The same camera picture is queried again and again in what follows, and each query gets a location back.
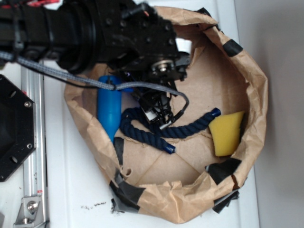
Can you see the metal corner bracket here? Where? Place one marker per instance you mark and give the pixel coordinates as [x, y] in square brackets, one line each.
[30, 214]

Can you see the white tray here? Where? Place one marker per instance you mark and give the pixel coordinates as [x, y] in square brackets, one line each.
[78, 195]

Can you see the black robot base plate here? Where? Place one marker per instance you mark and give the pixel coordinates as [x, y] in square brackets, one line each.
[17, 129]

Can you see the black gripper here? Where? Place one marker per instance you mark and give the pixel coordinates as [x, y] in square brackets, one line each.
[139, 44]

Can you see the yellow sponge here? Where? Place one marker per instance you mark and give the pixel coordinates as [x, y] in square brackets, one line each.
[225, 131]

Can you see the brown paper bag container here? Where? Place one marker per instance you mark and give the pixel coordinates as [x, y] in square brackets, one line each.
[181, 186]

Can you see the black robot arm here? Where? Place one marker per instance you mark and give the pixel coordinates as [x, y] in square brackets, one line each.
[63, 43]

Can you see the blue plastic bottle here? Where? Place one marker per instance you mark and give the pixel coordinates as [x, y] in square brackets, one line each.
[109, 107]

